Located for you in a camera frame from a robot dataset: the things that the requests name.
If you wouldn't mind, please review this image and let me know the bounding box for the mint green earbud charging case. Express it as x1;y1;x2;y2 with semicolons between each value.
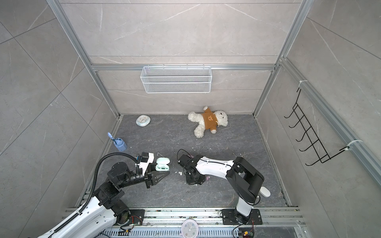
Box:
155;157;170;172

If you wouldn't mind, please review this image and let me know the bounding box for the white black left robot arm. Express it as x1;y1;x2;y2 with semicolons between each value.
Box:
42;152;169;238

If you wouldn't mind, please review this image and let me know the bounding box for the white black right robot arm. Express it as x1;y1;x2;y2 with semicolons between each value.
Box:
177;154;271;225

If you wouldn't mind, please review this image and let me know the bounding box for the pink oval earbud case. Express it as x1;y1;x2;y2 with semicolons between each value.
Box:
259;186;271;198

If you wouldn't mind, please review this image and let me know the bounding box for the light blue round clock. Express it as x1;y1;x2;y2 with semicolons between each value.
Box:
136;115;151;127

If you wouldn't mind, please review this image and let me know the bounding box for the white teddy bear brown hoodie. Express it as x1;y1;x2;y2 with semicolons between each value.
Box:
188;106;228;138

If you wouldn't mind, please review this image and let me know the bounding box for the white wire mesh basket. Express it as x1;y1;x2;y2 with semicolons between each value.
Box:
140;66;212;93

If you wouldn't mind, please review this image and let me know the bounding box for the black wire hook rack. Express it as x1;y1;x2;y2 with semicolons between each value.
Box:
284;88;350;167

